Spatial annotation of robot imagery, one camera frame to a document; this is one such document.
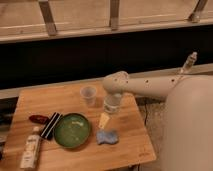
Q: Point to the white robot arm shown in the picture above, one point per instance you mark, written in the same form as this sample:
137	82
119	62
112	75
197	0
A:
188	116

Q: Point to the white squeeze bottle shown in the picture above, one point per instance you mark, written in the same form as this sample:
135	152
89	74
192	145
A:
31	150

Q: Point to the black rectangular bar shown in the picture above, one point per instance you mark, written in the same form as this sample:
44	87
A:
47	132

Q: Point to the blue sponge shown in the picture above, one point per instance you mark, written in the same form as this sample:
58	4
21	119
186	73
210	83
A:
106	137

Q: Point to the clear bottle in background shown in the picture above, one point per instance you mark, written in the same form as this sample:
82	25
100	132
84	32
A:
190	61

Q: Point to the clear plastic cup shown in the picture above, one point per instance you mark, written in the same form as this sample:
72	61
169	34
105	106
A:
88	93

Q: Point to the green round plate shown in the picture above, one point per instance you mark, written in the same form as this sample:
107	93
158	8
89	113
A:
72	130

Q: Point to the red small object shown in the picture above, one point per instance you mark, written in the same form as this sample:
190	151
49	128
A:
39	119

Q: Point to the translucent cylindrical gripper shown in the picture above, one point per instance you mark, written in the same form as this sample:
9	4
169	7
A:
111	105

